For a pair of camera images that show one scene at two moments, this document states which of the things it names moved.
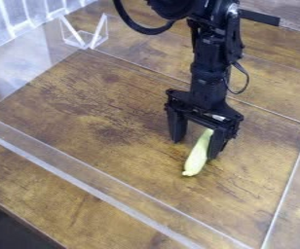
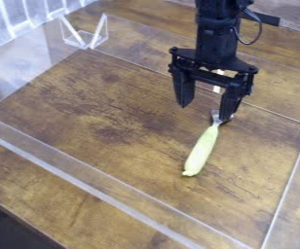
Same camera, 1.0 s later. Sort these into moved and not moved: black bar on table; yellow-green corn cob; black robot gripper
Moved: black robot gripper
Not moved: yellow-green corn cob; black bar on table
